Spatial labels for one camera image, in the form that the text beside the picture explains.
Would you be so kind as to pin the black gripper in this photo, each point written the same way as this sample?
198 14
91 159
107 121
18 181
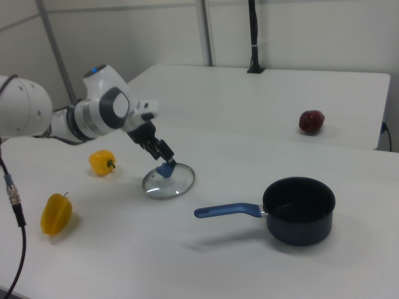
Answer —
141 134

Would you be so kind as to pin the yellow starfruit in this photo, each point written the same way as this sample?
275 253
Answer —
56 215

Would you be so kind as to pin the yellow bell pepper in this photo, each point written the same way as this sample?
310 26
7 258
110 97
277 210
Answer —
99 163

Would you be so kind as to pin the black camera stand pole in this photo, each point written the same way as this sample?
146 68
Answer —
255 31

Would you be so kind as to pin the glass lid with blue knob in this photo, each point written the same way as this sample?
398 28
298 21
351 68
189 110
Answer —
165 186

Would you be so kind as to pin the grey metal frame post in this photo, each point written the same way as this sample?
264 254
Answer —
206 31
57 53

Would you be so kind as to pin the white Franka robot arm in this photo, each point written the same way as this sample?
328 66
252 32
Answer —
99 99

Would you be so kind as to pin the dark red apple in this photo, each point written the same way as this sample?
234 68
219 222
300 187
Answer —
311 121

